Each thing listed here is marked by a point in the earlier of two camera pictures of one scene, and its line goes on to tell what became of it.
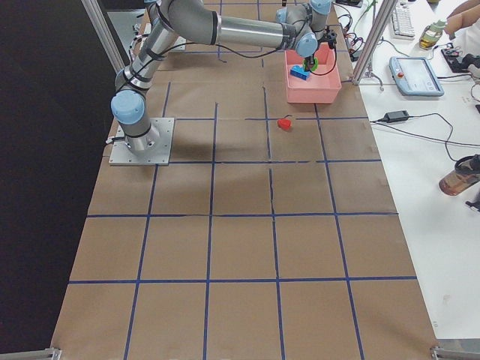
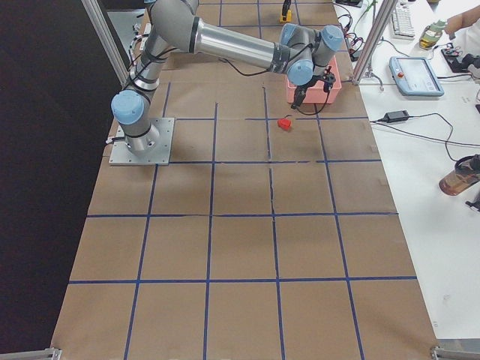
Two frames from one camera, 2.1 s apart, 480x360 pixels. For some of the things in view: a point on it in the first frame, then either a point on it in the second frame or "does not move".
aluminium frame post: x=386 y=10 does not move
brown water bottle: x=466 y=173 does not move
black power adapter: x=396 y=116 does not move
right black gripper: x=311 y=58 -> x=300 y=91
